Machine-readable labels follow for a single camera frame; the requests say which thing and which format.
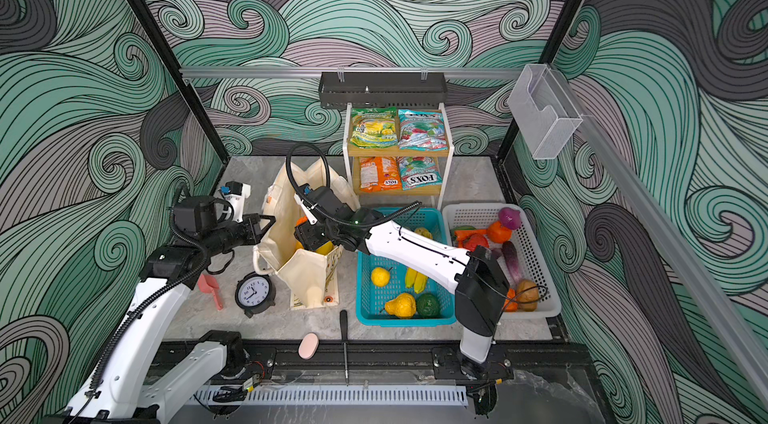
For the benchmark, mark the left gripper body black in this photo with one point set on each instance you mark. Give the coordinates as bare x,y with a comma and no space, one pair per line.
234,235

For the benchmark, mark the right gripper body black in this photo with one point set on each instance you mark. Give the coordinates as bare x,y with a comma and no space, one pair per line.
317,234

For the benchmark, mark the large yellow banana bunch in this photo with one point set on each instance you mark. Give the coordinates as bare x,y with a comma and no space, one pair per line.
325,249

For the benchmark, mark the cream canvas grocery bag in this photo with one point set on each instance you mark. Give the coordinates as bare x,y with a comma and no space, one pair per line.
310,277

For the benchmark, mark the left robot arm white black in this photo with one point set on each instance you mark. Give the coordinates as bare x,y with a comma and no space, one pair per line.
115,391

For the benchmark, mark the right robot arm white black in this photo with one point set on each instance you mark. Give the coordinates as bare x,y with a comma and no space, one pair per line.
473,277

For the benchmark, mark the orange snack bag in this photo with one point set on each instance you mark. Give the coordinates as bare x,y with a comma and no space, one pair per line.
379,174

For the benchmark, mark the teal Fox's candy bag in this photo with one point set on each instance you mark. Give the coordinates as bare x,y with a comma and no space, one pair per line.
418,172

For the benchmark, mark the green yellow snack bag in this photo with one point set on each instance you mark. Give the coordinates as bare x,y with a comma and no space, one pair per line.
374,128

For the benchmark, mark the teal red snack bag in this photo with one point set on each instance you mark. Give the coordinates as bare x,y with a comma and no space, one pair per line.
422,130

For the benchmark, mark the black alarm clock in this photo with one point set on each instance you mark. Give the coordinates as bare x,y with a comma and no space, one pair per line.
255,294

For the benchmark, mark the pink plastic scoop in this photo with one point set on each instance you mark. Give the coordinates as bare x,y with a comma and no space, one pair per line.
208,284

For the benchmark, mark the yellow lemon lower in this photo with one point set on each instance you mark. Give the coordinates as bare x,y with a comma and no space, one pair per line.
380,277

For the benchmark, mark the black screwdriver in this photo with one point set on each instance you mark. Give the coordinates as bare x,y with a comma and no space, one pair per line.
344,333

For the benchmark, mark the white wooden two-tier shelf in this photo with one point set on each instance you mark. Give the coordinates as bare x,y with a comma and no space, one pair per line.
353,155

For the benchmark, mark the teal plastic basket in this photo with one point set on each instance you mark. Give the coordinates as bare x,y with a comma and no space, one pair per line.
371,299

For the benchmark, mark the yellow mango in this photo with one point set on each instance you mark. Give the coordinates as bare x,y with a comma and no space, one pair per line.
423,232

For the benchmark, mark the pink oval eraser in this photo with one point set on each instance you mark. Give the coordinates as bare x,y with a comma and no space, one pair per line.
308,346

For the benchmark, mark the yellow pear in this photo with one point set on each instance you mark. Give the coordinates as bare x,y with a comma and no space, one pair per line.
403,306

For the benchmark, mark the small yellow banana bunch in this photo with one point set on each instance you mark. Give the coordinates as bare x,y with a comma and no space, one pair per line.
415,281

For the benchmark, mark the green avocado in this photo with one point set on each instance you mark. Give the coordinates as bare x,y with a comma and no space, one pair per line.
428,306

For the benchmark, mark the orange carrot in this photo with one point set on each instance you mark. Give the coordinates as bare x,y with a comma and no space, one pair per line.
462,235

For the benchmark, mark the red apple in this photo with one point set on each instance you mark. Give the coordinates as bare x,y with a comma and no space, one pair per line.
475,241

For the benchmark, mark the orange tomato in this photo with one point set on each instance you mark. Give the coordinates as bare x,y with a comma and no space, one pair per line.
498,233

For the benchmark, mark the dark eggplant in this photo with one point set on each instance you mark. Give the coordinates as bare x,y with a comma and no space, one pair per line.
512,262

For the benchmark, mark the purple onion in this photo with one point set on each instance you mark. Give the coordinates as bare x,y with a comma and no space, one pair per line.
510,218

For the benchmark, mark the orange bell pepper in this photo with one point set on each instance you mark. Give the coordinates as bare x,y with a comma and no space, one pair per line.
511,304

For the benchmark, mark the brown potato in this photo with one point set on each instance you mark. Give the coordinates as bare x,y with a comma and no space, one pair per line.
527,295

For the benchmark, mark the white plastic basket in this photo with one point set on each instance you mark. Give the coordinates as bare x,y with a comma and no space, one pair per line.
532,263

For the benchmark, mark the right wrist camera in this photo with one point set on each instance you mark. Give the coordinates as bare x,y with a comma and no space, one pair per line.
311,202

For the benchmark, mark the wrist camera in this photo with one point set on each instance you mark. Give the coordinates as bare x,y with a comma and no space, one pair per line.
311,202
236,194

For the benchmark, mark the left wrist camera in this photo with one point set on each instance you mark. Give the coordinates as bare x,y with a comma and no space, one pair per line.
236,194

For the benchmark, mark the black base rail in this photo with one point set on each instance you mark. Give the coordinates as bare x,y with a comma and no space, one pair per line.
272,357

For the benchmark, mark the white cable duct strip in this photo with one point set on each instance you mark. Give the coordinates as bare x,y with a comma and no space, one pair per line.
339,395

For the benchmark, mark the clear acrylic wall holder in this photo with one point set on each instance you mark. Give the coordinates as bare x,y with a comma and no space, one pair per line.
545,109

